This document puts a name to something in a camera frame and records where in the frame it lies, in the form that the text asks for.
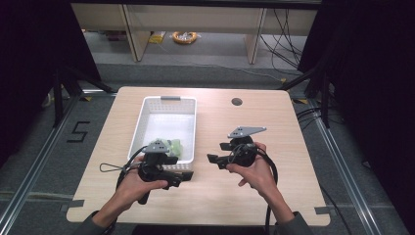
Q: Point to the aluminium floor rail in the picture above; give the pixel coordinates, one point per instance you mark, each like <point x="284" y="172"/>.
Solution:
<point x="36" y="163"/>
<point x="345" y="169"/>

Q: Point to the black metal stand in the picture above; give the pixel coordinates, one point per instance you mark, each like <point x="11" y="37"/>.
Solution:
<point x="318" y="88"/>
<point x="70" y="84"/>

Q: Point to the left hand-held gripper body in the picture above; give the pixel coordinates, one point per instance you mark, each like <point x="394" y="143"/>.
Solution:
<point x="156" y="160"/>

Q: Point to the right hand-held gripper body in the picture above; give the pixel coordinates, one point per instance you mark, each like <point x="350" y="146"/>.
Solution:
<point x="243" y="147"/>

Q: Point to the person's left hand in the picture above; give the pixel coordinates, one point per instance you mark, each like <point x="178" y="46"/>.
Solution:
<point x="140" y="189"/>

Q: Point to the person's right hand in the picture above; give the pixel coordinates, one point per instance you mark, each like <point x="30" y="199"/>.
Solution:
<point x="257" y="176"/>

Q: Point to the white plastic basket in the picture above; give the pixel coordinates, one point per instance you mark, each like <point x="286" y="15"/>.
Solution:
<point x="166" y="124"/>

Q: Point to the yellow packet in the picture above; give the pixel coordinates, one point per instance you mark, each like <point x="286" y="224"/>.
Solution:
<point x="157" y="37"/>

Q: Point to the plain green sock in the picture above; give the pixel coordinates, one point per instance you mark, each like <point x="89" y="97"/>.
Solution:
<point x="175" y="148"/>

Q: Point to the yellow black tape piece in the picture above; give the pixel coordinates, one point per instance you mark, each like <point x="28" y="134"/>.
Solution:
<point x="300" y="101"/>
<point x="86" y="98"/>

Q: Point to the black curtain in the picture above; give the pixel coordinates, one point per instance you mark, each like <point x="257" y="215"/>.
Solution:
<point x="32" y="65"/>
<point x="375" y="98"/>

